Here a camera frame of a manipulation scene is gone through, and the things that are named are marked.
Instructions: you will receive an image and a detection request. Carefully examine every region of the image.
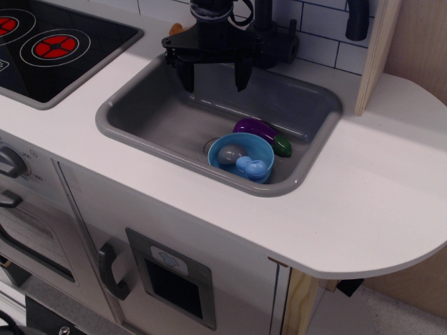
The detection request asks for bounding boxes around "black toy stovetop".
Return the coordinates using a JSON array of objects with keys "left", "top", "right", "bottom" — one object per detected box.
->
[{"left": 1, "top": 1, "right": 143, "bottom": 110}]

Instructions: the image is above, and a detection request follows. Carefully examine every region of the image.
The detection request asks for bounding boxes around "grey cabinet door handle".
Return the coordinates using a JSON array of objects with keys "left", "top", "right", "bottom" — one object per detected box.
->
[{"left": 97, "top": 243, "right": 130, "bottom": 301}]

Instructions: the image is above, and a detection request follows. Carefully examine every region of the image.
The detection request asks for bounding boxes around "grey oven door handle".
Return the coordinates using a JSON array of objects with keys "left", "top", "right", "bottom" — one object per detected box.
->
[{"left": 0, "top": 190, "right": 23, "bottom": 209}]

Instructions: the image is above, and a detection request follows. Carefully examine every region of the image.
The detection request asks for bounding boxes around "toy oven door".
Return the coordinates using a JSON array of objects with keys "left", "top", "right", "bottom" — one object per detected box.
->
[{"left": 1, "top": 181, "right": 83, "bottom": 289}]

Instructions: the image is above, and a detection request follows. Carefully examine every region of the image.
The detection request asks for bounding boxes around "orange toy fruit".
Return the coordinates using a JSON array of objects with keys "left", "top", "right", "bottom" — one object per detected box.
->
[{"left": 169, "top": 22, "right": 184, "bottom": 36}]

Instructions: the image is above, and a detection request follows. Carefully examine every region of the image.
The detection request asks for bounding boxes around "wooden side post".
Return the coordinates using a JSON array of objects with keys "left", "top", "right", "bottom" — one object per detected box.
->
[{"left": 354, "top": 0, "right": 402, "bottom": 116}]

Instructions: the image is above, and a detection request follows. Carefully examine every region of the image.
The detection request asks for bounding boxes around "black cable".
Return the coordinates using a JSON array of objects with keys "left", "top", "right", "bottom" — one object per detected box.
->
[{"left": 228, "top": 0, "right": 255, "bottom": 26}]

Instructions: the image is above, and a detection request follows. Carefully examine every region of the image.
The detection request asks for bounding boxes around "grey plastic sink basin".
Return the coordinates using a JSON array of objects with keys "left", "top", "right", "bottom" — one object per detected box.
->
[{"left": 96, "top": 55, "right": 342, "bottom": 197}]

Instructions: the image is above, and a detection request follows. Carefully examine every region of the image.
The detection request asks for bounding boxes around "grey oven knob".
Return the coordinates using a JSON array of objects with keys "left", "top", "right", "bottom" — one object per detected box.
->
[{"left": 1, "top": 147, "right": 27, "bottom": 178}]

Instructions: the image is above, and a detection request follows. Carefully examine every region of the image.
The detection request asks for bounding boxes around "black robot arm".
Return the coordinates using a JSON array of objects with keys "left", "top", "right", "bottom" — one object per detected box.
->
[{"left": 161, "top": 1, "right": 263, "bottom": 92}]

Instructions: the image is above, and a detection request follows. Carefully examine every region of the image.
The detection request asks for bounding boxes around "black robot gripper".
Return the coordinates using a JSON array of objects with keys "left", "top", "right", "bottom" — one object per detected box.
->
[{"left": 161, "top": 9, "right": 261, "bottom": 93}]

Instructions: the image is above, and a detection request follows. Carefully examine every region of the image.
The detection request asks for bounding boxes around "purple toy eggplant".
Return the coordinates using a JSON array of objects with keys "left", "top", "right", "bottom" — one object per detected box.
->
[{"left": 233, "top": 118, "right": 292, "bottom": 157}]

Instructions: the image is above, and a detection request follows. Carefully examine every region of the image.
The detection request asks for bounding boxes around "light blue plastic bowl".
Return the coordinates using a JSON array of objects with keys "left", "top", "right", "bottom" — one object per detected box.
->
[{"left": 207, "top": 133, "right": 274, "bottom": 184}]

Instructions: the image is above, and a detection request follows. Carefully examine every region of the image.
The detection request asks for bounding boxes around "grey dispenser panel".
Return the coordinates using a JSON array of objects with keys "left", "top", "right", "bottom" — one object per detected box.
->
[{"left": 126, "top": 228, "right": 217, "bottom": 331}]

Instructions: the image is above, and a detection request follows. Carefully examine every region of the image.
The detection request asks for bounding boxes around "black bracket under counter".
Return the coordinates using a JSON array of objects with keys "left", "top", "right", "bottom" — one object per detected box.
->
[{"left": 337, "top": 278, "right": 364, "bottom": 297}]

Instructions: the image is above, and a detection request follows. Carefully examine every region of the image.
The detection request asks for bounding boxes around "black toy faucet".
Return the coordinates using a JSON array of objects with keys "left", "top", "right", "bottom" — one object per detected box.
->
[{"left": 241, "top": 0, "right": 370, "bottom": 70}]

